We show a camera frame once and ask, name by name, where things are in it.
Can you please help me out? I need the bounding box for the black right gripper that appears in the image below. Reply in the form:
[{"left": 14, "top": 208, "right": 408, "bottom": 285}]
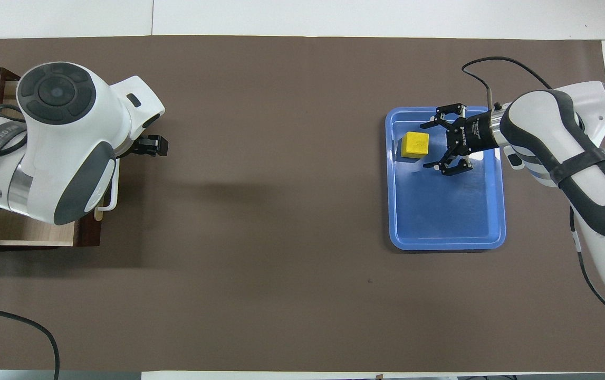
[{"left": 419, "top": 102, "right": 504, "bottom": 177}]

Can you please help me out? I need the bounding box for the yellow cube block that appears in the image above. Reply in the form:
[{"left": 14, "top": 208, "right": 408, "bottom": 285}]
[{"left": 398, "top": 131, "right": 430, "bottom": 160}]

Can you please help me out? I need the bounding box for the wooden drawer with white handle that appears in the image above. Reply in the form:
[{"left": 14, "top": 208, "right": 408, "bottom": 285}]
[{"left": 0, "top": 79, "right": 121, "bottom": 249}]

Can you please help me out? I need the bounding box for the blue plastic tray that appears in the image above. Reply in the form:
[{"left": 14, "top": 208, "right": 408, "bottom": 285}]
[{"left": 385, "top": 107, "right": 507, "bottom": 251}]

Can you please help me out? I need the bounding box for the brown paper table mat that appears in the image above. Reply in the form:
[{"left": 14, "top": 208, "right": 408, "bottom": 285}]
[{"left": 0, "top": 35, "right": 605, "bottom": 373}]

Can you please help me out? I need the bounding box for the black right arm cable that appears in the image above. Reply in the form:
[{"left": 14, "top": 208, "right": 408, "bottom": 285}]
[{"left": 462, "top": 56, "right": 605, "bottom": 326}]

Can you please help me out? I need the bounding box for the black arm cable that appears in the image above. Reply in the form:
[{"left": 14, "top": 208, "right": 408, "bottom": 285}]
[
  {"left": 462, "top": 56, "right": 605, "bottom": 326},
  {"left": 0, "top": 103, "right": 61, "bottom": 373}
]

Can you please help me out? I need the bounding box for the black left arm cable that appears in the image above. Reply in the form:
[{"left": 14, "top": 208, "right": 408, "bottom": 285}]
[{"left": 0, "top": 103, "right": 61, "bottom": 373}]

